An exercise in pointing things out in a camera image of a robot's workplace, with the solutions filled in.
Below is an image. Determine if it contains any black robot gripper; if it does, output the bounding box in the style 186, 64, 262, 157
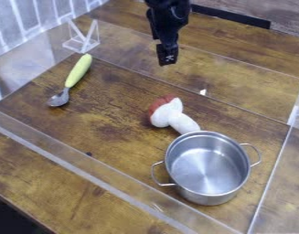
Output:
146, 0, 191, 66

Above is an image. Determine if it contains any white plush mushroom red cap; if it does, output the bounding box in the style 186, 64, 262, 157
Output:
148, 94, 200, 134

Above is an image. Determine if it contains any silver metal pot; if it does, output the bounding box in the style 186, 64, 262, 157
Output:
150, 131, 262, 206

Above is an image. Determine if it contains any black strip on table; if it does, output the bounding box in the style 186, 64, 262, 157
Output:
192, 4, 271, 29

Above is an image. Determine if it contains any clear acrylic triangle stand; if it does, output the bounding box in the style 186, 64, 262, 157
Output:
63, 20, 100, 54

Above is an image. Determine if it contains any yellow handled metal spoon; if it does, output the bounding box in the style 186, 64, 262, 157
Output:
48, 54, 92, 107

